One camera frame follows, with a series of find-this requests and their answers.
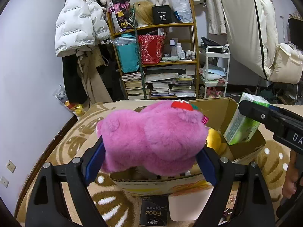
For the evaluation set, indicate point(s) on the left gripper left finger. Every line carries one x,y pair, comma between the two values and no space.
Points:
47,205

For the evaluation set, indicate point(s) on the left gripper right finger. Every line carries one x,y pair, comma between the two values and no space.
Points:
252,207

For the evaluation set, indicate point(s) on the green tissue pack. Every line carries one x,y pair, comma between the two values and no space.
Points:
242,128

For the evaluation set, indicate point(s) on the yellow plush toy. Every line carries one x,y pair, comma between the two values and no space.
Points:
215,141

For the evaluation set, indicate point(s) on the pink plush bear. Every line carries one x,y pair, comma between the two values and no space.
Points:
164,138

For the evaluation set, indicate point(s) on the pink swirl roll pillow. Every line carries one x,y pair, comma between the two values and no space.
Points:
187,205

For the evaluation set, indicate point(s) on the right hand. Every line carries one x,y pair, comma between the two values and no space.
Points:
292,176

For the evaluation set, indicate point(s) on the cream bundled duvet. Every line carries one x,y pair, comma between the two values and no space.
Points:
287,66

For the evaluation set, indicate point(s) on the cardboard box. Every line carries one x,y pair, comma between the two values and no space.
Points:
220,112

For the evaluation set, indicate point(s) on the white rolling cart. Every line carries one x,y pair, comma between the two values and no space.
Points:
215,78

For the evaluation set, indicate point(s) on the black face box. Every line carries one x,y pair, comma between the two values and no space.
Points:
154,211

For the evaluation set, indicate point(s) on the white folded mattress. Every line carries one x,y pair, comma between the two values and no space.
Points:
252,33

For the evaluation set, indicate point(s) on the beige hanging coat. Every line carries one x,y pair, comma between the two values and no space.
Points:
92,82

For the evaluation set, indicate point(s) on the wooden bookshelf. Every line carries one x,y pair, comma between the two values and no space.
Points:
176,75

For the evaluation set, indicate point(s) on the red gift bag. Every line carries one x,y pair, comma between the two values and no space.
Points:
151,48

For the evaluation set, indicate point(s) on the white plastic bag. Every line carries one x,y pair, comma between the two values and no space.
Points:
182,10

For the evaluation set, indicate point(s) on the black box with 40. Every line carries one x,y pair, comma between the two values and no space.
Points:
161,14

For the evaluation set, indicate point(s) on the teal bag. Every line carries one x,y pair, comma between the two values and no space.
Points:
127,51

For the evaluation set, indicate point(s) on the blonde wig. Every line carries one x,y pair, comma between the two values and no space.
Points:
143,13

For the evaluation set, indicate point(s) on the white puffer jacket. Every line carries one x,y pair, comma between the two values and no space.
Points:
80,26

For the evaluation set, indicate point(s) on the black pink printed bag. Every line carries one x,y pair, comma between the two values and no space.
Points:
121,15

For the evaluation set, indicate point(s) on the wall socket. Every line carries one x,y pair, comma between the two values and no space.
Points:
11,166
4,182

